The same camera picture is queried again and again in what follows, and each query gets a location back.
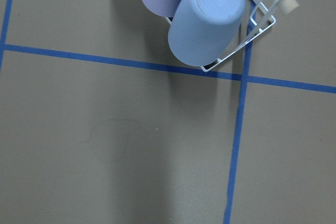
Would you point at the blue plastic cup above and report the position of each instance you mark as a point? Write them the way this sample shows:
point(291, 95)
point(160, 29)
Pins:
point(201, 30)

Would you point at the white wire cup rack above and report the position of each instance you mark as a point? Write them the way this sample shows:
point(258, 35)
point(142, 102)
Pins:
point(260, 15)

